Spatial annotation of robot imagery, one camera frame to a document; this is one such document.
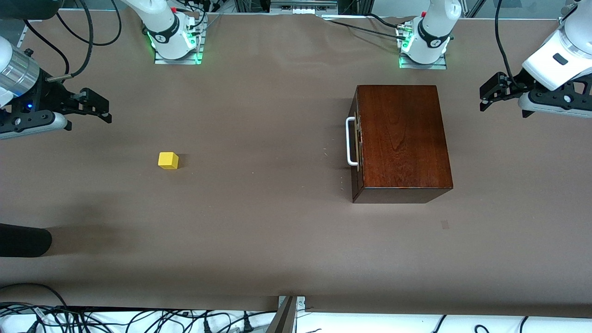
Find black cylindrical object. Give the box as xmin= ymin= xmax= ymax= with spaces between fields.
xmin=0 ymin=223 xmax=53 ymax=258

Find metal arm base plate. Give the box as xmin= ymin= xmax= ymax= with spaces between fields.
xmin=399 ymin=52 xmax=448 ymax=70
xmin=154 ymin=25 xmax=205 ymax=65

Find aluminium frame corner post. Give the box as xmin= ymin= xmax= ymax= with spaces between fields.
xmin=557 ymin=2 xmax=581 ymax=25

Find black cable between bases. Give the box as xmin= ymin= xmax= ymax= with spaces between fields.
xmin=324 ymin=13 xmax=408 ymax=41

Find wooden drawer with silver handle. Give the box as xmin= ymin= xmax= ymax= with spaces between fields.
xmin=345 ymin=111 xmax=364 ymax=172

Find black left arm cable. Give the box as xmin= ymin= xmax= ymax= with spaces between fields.
xmin=494 ymin=0 xmax=517 ymax=86

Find dark brown wooden box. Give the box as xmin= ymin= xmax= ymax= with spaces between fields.
xmin=351 ymin=85 xmax=454 ymax=204

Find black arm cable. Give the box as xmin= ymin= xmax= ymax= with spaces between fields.
xmin=25 ymin=0 xmax=123 ymax=83
xmin=494 ymin=0 xmax=517 ymax=86

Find tangled black cables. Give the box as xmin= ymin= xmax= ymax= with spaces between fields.
xmin=0 ymin=283 xmax=278 ymax=333

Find metal table edge bracket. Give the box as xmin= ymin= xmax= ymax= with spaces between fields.
xmin=266 ymin=296 xmax=306 ymax=333

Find brown table cover sheet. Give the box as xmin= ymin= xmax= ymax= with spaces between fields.
xmin=0 ymin=9 xmax=592 ymax=320

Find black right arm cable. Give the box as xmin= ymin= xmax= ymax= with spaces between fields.
xmin=25 ymin=0 xmax=123 ymax=83

